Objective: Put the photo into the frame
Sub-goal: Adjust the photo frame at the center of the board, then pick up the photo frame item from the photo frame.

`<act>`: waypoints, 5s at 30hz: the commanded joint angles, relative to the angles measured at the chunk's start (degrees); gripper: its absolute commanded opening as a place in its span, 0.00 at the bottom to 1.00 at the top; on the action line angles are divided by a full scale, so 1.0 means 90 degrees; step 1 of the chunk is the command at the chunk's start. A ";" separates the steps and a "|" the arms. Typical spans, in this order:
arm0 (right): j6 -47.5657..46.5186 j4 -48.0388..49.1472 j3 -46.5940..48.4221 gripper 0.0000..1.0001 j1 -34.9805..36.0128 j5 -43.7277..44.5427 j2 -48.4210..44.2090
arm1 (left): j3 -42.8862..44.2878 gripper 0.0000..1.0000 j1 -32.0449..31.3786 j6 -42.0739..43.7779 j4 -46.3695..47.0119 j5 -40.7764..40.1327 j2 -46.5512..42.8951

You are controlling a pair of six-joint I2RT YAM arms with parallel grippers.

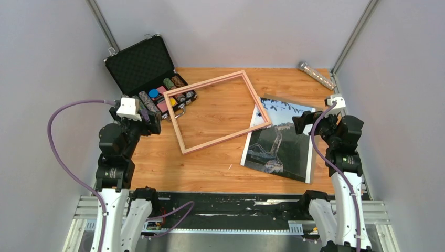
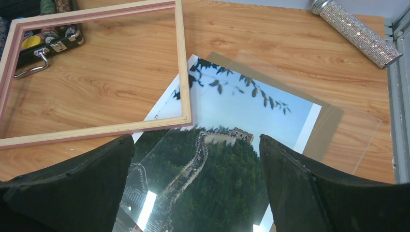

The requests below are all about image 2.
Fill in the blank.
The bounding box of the wooden picture frame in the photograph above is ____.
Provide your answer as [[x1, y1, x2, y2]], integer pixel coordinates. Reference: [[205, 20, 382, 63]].
[[0, 0, 192, 149]]

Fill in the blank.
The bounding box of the aluminium enclosure post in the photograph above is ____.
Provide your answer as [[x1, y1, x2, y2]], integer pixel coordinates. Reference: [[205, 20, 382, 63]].
[[385, 9, 410, 184]]

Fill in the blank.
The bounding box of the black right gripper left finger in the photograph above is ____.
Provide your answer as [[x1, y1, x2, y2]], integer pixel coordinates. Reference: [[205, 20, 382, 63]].
[[0, 134, 134, 232]]

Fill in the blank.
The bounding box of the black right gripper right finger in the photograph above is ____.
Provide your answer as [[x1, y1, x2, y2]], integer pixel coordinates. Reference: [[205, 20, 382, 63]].
[[259, 134, 410, 232]]

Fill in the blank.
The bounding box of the brown backing board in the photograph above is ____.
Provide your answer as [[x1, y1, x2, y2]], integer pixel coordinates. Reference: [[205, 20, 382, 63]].
[[206, 51, 344, 161]]

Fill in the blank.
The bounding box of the Great Wall photo print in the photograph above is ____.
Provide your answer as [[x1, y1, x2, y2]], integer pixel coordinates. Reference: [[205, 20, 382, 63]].
[[113, 55, 322, 232]]

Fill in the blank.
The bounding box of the black poker chip case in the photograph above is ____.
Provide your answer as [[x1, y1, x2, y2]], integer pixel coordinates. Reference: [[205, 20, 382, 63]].
[[0, 0, 84, 79]]

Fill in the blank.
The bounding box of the glittery silver tube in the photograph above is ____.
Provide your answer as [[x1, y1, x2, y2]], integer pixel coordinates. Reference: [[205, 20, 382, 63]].
[[309, 0, 403, 69]]

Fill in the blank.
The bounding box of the yellow poker chip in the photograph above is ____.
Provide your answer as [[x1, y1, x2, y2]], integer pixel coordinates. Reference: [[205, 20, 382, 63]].
[[21, 35, 42, 50]]

